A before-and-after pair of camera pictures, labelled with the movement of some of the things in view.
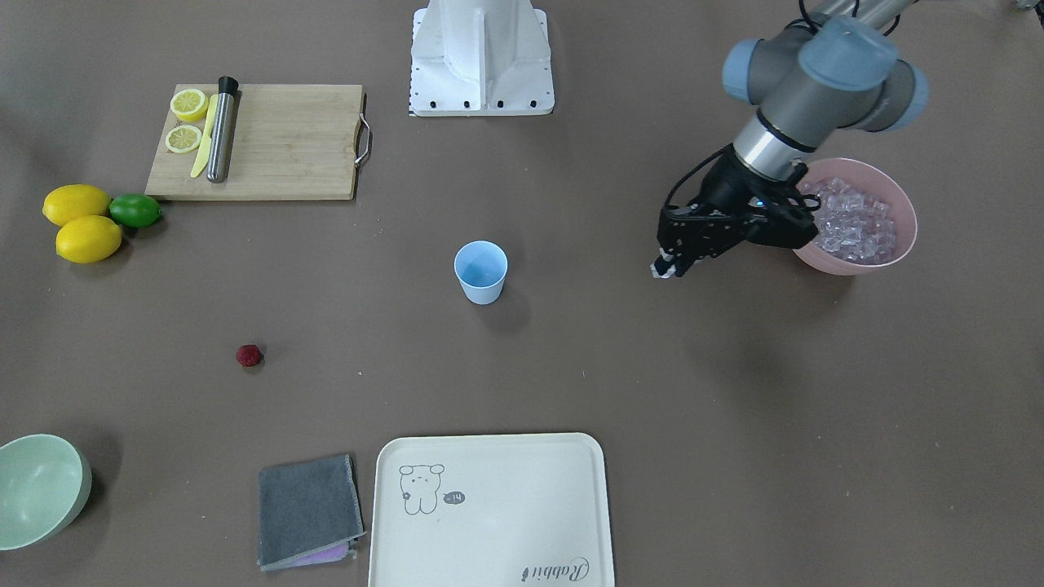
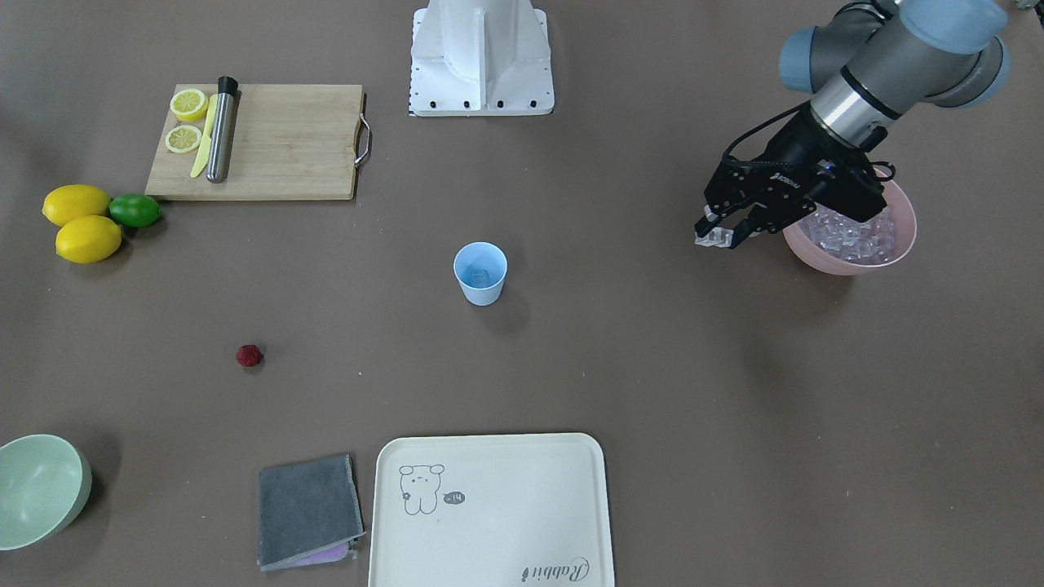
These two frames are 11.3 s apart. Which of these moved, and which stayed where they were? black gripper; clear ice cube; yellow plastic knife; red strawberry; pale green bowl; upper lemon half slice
Moved: clear ice cube; black gripper
Stayed: upper lemon half slice; pale green bowl; yellow plastic knife; red strawberry
